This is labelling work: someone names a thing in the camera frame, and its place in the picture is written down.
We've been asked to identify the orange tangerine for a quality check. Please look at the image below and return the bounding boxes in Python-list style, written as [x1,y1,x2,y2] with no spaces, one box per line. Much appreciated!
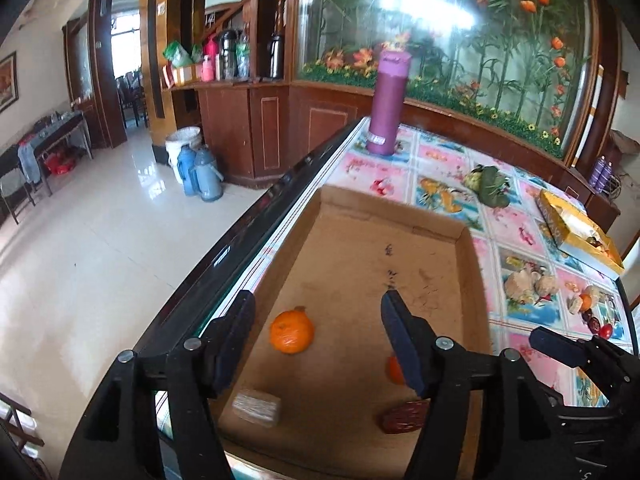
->
[385,354,406,386]
[269,307,314,356]
[579,292,593,312]

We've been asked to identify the dark date bottom edge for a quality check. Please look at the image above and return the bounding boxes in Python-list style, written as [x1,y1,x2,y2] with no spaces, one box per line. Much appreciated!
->
[376,400,430,434]

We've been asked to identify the dark red jujube date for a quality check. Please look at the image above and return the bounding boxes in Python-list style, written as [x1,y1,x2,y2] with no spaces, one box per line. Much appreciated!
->
[587,316,601,335]

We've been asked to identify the beige cake piece small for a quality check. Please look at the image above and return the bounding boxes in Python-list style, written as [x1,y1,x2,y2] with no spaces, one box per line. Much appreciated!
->
[582,285,601,304]

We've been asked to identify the red tomato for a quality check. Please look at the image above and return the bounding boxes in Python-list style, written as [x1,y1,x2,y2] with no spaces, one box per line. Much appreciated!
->
[598,323,613,340]

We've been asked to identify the large beige cake block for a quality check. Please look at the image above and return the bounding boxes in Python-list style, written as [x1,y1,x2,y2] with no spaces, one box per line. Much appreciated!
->
[503,269,534,304]

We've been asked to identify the brown cardboard tray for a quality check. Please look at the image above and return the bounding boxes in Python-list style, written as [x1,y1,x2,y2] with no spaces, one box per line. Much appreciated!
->
[212,185,490,479]

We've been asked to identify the colourful fruit print tablecloth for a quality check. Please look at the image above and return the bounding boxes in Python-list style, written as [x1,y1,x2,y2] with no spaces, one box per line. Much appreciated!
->
[240,116,637,411]

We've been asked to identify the blue thermos jug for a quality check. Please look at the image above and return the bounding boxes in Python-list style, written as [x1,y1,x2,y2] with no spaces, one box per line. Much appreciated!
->
[177,145,224,203]

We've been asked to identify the green leafy vegetable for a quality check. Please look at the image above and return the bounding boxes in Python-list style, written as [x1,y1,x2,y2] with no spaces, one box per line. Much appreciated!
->
[462,165,510,209]

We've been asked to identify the yellow gift box tray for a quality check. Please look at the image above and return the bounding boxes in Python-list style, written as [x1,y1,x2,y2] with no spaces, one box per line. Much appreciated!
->
[536,190,624,281]

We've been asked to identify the white plastic bucket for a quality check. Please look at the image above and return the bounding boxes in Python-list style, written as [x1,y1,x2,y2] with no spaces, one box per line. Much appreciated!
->
[165,126,203,183]

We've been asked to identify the wooden sideboard counter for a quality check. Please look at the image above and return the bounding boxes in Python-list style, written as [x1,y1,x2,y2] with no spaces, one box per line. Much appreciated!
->
[169,80,372,188]

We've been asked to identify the purple thermos bottle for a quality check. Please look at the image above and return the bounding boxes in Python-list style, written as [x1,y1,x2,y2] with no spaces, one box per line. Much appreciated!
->
[367,50,411,156]

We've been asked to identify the purple spray cans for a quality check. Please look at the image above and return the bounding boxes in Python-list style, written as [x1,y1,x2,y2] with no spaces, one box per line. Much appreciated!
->
[588,156,613,193]

